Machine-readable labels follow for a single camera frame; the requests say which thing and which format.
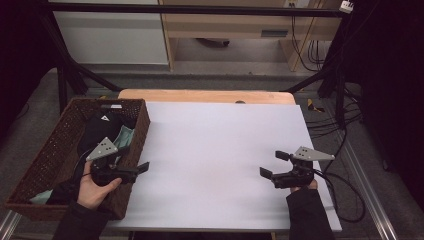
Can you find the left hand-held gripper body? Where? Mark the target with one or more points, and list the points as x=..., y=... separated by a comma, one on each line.
x=101, y=149

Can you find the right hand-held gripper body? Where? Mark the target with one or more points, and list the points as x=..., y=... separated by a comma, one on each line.
x=313, y=154

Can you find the black garment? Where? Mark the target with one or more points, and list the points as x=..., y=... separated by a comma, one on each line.
x=100, y=128

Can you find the brown wicker basket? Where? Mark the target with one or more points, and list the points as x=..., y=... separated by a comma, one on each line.
x=56, y=140

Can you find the person's right hand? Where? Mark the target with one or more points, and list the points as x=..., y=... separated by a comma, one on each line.
x=302, y=188

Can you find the person's left hand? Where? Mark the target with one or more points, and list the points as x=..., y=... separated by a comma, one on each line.
x=91, y=191

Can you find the mint green cloth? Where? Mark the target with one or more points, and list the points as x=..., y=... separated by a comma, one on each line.
x=41, y=197
x=126, y=136

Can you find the grey basket label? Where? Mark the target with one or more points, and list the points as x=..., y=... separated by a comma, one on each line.
x=111, y=106

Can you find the yellow black floor tape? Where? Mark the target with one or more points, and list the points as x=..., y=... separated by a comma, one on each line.
x=313, y=106

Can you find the white table board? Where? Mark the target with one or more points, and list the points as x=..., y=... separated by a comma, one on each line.
x=216, y=150

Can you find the wooden table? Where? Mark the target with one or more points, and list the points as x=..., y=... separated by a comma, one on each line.
x=200, y=96

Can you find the white cabinet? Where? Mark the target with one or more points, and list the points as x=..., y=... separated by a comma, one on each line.
x=110, y=36

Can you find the white power plug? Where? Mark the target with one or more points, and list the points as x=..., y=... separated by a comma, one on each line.
x=346, y=6

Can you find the aluminium rail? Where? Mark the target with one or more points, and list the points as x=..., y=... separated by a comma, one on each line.
x=7, y=225
x=366, y=186

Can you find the black metal frame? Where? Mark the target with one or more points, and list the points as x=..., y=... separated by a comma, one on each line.
x=200, y=10

